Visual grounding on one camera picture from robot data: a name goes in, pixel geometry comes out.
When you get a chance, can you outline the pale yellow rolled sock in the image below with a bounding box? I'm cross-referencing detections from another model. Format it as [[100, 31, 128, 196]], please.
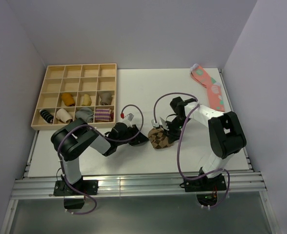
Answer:
[[82, 94, 92, 106]]

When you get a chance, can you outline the black box under rail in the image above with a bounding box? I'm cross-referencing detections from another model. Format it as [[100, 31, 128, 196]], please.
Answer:
[[63, 198, 85, 210]]

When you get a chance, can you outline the grey blue rolled sock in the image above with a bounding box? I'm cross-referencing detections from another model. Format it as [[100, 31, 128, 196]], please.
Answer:
[[75, 107, 94, 123]]

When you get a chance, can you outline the mustard rolled sock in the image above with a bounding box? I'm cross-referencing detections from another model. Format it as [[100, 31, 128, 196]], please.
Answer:
[[61, 93, 76, 107]]

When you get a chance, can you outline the brown argyle sock pair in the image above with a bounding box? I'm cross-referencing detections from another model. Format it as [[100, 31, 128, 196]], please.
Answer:
[[148, 128, 173, 150]]

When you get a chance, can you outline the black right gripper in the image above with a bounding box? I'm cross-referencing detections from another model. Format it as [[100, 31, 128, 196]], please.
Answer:
[[162, 116, 191, 144]]

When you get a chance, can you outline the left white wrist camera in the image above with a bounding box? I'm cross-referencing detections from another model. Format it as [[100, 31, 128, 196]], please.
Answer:
[[121, 113, 134, 127]]

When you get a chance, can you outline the cream rolled sock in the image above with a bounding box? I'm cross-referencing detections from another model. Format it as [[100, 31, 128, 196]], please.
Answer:
[[56, 108, 73, 124]]

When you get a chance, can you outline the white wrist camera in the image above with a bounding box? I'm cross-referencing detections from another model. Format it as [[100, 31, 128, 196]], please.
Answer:
[[151, 118, 169, 131], [121, 113, 134, 127]]

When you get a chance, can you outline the wooden compartment tray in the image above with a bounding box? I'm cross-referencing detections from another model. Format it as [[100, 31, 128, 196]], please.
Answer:
[[31, 63, 117, 130]]

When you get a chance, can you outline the black white striped rolled sock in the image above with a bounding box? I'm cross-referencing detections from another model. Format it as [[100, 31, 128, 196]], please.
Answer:
[[40, 109, 54, 124]]

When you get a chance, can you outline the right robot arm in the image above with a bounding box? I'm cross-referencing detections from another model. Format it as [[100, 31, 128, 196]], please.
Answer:
[[161, 97, 246, 190]]

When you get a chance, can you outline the purple striped rolled sock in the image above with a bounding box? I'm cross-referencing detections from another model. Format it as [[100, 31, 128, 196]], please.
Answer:
[[94, 108, 114, 122]]

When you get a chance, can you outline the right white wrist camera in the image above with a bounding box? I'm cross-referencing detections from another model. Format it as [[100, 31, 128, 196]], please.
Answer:
[[151, 118, 169, 131]]

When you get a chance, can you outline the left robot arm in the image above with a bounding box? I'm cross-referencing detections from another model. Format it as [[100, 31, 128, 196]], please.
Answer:
[[51, 118, 149, 195]]

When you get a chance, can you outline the pink patterned sock pair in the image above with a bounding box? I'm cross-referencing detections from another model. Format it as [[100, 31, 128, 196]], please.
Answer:
[[190, 64, 225, 112]]

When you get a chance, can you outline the grey beige rolled sock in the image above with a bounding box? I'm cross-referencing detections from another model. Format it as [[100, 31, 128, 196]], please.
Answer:
[[99, 92, 113, 105]]

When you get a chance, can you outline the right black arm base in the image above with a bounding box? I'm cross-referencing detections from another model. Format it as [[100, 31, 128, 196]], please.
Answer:
[[179, 175, 227, 192]]

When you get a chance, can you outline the aluminium rail frame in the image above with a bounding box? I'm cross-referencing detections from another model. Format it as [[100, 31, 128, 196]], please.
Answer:
[[0, 69, 281, 234]]

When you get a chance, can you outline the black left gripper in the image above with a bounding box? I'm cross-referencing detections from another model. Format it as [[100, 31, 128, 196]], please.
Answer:
[[116, 124, 149, 146]]

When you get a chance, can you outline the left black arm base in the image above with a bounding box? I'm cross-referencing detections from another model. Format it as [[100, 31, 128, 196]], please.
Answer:
[[53, 180, 98, 196]]

